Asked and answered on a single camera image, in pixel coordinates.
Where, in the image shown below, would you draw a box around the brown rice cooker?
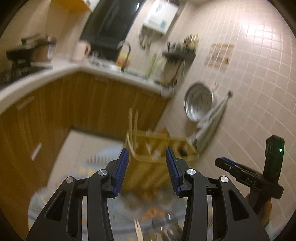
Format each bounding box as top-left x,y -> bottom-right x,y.
31,36 -> 57,62

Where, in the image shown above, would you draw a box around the metal steamer tray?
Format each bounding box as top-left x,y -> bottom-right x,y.
184,82 -> 217,123

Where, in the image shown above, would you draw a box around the gas stove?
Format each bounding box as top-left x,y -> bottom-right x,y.
0,62 -> 53,90

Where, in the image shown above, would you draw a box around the wooden base cabinets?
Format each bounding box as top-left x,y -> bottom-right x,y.
1,72 -> 168,238

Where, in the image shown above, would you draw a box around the yellow plastic utensil basket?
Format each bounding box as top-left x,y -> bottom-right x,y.
122,130 -> 199,200

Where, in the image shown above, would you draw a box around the green bottle on counter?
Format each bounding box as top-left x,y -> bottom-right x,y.
145,52 -> 158,78

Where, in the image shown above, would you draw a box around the wooden chopstick bundle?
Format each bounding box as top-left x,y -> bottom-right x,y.
128,108 -> 138,151

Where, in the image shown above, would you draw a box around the black frying pan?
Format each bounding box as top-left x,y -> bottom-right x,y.
6,33 -> 41,61

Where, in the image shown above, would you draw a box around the person's right hand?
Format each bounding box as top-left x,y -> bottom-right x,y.
245,190 -> 273,227

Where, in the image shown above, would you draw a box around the dark kitchen window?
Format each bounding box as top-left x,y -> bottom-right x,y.
80,0 -> 145,61

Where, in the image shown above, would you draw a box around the chrome sink faucet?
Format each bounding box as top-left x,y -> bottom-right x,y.
116,40 -> 132,72

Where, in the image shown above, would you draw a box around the white water heater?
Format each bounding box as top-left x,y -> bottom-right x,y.
143,1 -> 179,35

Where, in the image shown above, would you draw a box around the grey hanging towel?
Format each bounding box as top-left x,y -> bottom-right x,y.
187,96 -> 231,153

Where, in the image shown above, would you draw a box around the orange bottle by sink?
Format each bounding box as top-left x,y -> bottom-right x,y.
116,51 -> 130,67

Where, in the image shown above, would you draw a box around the black wall spice rack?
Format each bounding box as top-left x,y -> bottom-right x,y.
162,34 -> 199,62

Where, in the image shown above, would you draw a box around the white electric kettle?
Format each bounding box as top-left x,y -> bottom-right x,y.
71,41 -> 91,62

